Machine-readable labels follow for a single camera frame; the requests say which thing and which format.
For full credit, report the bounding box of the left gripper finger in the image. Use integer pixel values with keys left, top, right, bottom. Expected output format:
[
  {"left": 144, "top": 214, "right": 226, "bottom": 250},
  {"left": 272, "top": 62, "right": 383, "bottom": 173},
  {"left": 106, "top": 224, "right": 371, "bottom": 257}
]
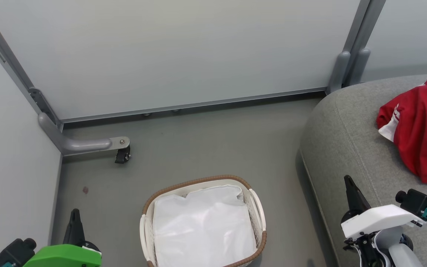
[
  {"left": 74, "top": 209, "right": 86, "bottom": 246},
  {"left": 63, "top": 209, "right": 76, "bottom": 245}
]

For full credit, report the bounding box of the grey partition post with hinge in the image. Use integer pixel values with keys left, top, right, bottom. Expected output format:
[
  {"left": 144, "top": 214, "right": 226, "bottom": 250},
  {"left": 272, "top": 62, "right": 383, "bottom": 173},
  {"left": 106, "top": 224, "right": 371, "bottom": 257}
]
[{"left": 0, "top": 8, "right": 64, "bottom": 131}]

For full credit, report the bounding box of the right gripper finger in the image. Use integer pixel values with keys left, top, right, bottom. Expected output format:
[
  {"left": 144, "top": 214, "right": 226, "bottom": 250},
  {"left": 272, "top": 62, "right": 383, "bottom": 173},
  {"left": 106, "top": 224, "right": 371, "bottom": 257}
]
[
  {"left": 341, "top": 175, "right": 362, "bottom": 224},
  {"left": 344, "top": 175, "right": 372, "bottom": 215}
]

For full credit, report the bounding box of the grey fabric sofa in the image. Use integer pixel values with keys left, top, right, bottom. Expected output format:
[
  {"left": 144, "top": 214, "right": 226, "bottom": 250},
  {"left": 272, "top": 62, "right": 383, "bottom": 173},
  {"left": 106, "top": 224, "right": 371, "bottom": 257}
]
[{"left": 299, "top": 74, "right": 427, "bottom": 267}]

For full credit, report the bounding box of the white brown-rimmed laundry basket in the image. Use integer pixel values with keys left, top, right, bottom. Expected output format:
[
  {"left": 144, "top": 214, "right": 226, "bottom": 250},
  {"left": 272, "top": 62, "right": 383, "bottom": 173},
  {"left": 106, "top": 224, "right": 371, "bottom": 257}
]
[{"left": 139, "top": 175, "right": 267, "bottom": 267}]

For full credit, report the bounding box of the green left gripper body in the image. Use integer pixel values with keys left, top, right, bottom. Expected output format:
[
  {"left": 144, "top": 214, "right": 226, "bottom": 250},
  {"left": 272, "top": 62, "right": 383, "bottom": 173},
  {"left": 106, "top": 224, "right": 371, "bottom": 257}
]
[{"left": 22, "top": 244, "right": 102, "bottom": 267}]

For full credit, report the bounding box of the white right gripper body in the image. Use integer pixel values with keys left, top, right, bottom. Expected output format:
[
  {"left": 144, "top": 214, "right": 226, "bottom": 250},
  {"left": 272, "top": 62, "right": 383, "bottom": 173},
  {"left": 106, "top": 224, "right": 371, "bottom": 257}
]
[{"left": 341, "top": 204, "right": 426, "bottom": 239}]

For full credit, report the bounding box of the grey partition support foot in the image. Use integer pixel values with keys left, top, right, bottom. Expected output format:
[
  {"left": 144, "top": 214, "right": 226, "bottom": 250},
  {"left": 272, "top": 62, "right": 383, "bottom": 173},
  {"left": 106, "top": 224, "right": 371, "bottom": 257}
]
[{"left": 38, "top": 112, "right": 130, "bottom": 154}]

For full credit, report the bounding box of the red and white shirt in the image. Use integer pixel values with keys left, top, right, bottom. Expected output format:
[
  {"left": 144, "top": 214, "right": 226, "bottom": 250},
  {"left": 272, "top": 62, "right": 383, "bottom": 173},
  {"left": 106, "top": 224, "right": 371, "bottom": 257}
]
[{"left": 376, "top": 64, "right": 427, "bottom": 193}]

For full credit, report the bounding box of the grey partition post with brackets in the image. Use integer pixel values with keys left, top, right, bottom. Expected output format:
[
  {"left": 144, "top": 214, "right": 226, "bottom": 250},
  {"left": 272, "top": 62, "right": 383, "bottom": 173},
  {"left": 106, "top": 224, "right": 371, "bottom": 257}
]
[{"left": 326, "top": 0, "right": 387, "bottom": 95}]

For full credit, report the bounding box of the black caster wheel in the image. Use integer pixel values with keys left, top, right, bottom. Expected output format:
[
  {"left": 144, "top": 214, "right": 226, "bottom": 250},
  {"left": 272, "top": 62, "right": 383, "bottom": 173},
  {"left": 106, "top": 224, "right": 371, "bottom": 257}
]
[{"left": 115, "top": 145, "right": 132, "bottom": 164}]

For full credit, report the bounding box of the white basket liner cloth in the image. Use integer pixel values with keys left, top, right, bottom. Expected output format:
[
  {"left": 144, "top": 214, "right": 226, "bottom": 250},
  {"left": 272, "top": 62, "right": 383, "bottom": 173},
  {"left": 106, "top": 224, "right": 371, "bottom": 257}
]
[{"left": 152, "top": 184, "right": 258, "bottom": 267}]

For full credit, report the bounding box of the grey partition bottom rail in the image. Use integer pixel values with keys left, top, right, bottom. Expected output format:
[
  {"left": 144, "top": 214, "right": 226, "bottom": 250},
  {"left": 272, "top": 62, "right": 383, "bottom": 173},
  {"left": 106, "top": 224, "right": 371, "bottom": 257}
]
[{"left": 59, "top": 87, "right": 328, "bottom": 123}]

